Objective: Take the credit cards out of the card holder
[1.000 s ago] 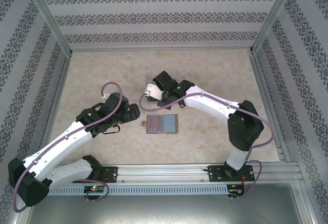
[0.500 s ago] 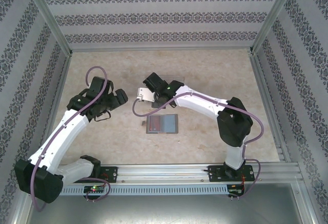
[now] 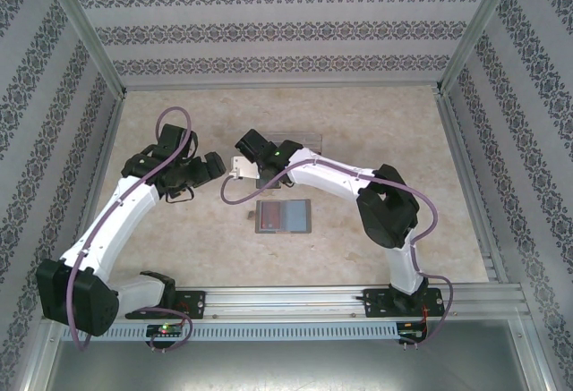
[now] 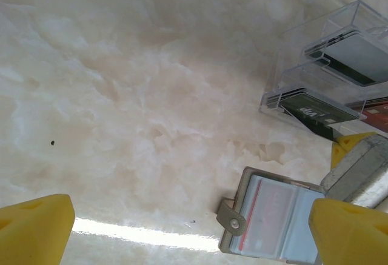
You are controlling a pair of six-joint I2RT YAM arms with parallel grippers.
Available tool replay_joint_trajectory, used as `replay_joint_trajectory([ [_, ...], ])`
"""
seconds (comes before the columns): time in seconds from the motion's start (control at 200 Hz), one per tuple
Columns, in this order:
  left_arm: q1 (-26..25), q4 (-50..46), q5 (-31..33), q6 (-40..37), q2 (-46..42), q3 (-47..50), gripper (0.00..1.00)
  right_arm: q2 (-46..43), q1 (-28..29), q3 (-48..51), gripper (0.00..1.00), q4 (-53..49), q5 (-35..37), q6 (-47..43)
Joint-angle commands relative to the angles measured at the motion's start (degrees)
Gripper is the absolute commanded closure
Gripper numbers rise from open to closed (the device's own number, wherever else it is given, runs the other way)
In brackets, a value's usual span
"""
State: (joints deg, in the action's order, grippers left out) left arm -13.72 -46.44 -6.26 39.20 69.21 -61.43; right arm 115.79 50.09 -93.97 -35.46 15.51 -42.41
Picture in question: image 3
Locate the grey leather card holder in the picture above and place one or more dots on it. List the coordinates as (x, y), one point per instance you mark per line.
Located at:
(295, 216)

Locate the small circuit board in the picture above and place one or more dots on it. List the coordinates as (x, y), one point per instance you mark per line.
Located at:
(165, 330)
(412, 333)

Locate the aluminium frame post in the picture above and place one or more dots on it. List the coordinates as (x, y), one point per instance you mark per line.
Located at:
(476, 28)
(84, 28)

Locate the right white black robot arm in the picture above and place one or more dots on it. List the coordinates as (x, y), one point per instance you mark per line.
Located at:
(336, 176)

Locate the clear acrylic card stand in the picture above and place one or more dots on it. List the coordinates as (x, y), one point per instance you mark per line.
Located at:
(309, 140)

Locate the grey metal sheet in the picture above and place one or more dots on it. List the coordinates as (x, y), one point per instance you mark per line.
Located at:
(286, 368)

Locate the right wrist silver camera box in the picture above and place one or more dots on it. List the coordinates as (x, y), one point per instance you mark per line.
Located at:
(242, 168)

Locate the aluminium mounting rail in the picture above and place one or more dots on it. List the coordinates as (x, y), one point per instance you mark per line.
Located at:
(286, 301)

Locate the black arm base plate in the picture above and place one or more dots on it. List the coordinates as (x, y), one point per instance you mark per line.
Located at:
(376, 303)
(197, 303)

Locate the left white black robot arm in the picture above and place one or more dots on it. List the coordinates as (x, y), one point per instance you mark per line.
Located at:
(112, 221)

